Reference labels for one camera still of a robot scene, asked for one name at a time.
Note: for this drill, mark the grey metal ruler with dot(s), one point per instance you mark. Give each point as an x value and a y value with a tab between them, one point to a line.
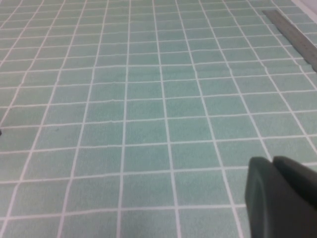
292	34

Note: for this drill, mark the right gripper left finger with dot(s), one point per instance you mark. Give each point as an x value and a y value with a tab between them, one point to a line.
272	210

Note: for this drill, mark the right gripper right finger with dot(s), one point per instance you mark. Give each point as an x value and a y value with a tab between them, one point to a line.
302	176

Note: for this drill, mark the green white checked tablecloth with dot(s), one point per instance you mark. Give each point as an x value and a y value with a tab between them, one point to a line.
148	124

